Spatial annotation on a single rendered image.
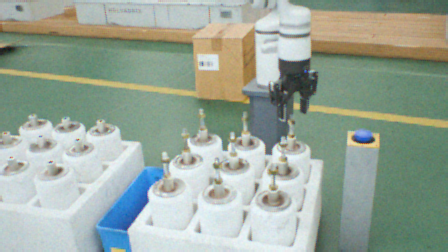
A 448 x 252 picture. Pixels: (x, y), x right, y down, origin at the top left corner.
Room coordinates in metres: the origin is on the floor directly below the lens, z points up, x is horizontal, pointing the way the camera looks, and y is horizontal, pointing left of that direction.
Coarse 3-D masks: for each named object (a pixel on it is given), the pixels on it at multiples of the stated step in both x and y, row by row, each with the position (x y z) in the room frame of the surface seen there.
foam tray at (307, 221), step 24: (312, 168) 0.98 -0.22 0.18; (312, 192) 0.87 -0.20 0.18; (144, 216) 0.82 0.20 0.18; (312, 216) 0.78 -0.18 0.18; (144, 240) 0.76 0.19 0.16; (168, 240) 0.75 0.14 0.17; (192, 240) 0.73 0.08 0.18; (216, 240) 0.72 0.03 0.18; (240, 240) 0.72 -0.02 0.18; (312, 240) 0.80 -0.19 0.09
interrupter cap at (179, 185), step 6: (162, 180) 0.85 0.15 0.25; (174, 180) 0.85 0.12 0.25; (180, 180) 0.85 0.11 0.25; (156, 186) 0.83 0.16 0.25; (162, 186) 0.83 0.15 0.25; (174, 186) 0.83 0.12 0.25; (180, 186) 0.82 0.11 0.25; (156, 192) 0.81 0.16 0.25; (162, 192) 0.81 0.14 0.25; (168, 192) 0.80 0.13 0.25; (174, 192) 0.80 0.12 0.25; (180, 192) 0.80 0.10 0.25
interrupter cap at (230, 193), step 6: (210, 186) 0.82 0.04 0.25; (228, 186) 0.81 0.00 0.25; (204, 192) 0.80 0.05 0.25; (210, 192) 0.79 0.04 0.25; (228, 192) 0.79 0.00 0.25; (234, 192) 0.79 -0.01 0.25; (204, 198) 0.77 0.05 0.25; (210, 198) 0.77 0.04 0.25; (216, 198) 0.77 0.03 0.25; (222, 198) 0.77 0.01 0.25; (228, 198) 0.77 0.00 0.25; (234, 198) 0.77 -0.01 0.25; (216, 204) 0.75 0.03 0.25
